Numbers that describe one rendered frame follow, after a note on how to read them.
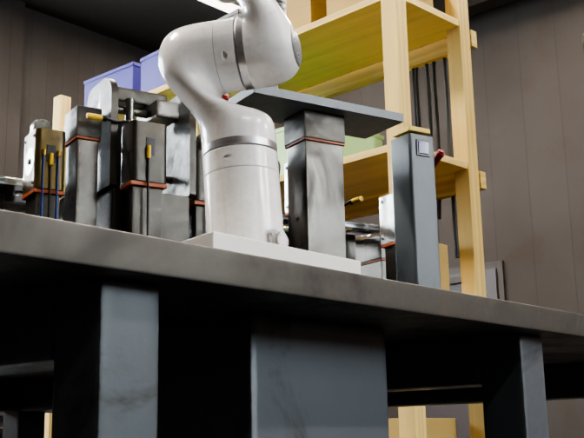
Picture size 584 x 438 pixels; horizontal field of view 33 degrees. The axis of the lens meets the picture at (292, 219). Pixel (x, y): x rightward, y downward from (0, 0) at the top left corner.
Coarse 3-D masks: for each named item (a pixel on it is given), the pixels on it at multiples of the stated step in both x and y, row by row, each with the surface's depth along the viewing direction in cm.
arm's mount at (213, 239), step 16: (192, 240) 130; (208, 240) 128; (224, 240) 129; (240, 240) 131; (256, 240) 133; (272, 256) 135; (288, 256) 138; (304, 256) 140; (320, 256) 143; (336, 256) 146; (352, 272) 148
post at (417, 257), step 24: (408, 144) 211; (432, 144) 214; (408, 168) 210; (432, 168) 213; (408, 192) 209; (432, 192) 211; (408, 216) 208; (432, 216) 210; (408, 240) 208; (432, 240) 209; (408, 264) 207; (432, 264) 207
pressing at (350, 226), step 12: (0, 180) 188; (12, 180) 189; (0, 192) 199; (12, 192) 199; (12, 204) 209; (24, 204) 209; (288, 228) 237; (348, 228) 239; (360, 228) 234; (372, 228) 236; (360, 240) 254
